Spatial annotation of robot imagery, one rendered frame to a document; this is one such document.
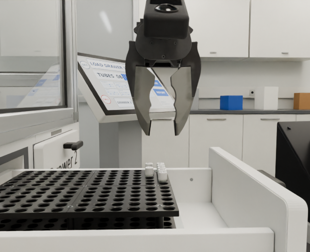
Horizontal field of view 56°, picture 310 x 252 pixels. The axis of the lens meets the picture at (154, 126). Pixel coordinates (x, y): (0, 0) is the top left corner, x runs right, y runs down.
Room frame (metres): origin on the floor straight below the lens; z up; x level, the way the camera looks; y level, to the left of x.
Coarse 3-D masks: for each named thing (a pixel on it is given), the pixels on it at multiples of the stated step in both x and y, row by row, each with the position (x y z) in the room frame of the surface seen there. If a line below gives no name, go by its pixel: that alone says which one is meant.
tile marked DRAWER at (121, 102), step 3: (114, 99) 1.09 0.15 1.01; (117, 99) 1.10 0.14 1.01; (120, 99) 1.12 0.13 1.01; (123, 99) 1.13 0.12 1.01; (126, 99) 1.15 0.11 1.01; (129, 99) 1.16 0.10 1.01; (117, 102) 1.09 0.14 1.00; (120, 102) 1.10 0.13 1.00; (123, 102) 1.12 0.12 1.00; (126, 102) 1.13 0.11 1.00; (129, 102) 1.14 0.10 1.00; (132, 102) 1.16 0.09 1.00; (120, 105) 1.09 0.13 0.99; (123, 105) 1.10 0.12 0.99; (126, 105) 1.12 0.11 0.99; (129, 105) 1.13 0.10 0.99; (132, 105) 1.14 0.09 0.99
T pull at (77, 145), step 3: (78, 141) 0.69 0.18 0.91; (81, 141) 0.70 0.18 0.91; (66, 144) 0.66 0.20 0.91; (69, 144) 0.66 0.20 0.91; (72, 144) 0.65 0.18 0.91; (75, 144) 0.65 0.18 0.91; (78, 144) 0.66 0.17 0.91; (81, 144) 0.69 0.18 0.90; (66, 147) 0.66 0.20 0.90; (69, 147) 0.66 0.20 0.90; (72, 147) 0.64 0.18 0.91; (75, 147) 0.64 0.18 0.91; (78, 147) 0.66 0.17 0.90
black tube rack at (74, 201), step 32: (0, 192) 0.34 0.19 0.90; (32, 192) 0.34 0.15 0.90; (64, 192) 0.34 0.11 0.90; (96, 192) 0.34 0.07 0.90; (128, 192) 0.34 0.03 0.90; (0, 224) 0.32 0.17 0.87; (32, 224) 0.32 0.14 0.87; (64, 224) 0.32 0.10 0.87; (96, 224) 0.32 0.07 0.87; (128, 224) 0.32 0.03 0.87; (160, 224) 0.29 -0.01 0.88
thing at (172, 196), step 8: (160, 184) 0.37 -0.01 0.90; (168, 184) 0.37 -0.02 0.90; (160, 192) 0.34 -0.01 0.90; (168, 192) 0.34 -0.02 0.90; (160, 200) 0.31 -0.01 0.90; (168, 200) 0.32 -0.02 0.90; (160, 208) 0.29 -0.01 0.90; (168, 208) 0.29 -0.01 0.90; (176, 208) 0.29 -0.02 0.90; (168, 216) 0.28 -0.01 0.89
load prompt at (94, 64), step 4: (88, 60) 1.16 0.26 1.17; (92, 60) 1.18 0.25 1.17; (96, 60) 1.20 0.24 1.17; (100, 60) 1.22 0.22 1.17; (92, 64) 1.16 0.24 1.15; (96, 64) 1.18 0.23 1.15; (100, 64) 1.20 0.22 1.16; (104, 64) 1.22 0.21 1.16; (108, 64) 1.24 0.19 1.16; (112, 64) 1.26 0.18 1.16; (116, 64) 1.29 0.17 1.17; (120, 64) 1.31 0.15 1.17; (124, 64) 1.34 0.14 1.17; (100, 68) 1.18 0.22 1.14; (104, 68) 1.20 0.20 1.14; (108, 68) 1.22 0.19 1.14; (112, 68) 1.24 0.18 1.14; (116, 68) 1.26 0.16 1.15; (120, 68) 1.29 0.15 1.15; (124, 68) 1.31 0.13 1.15
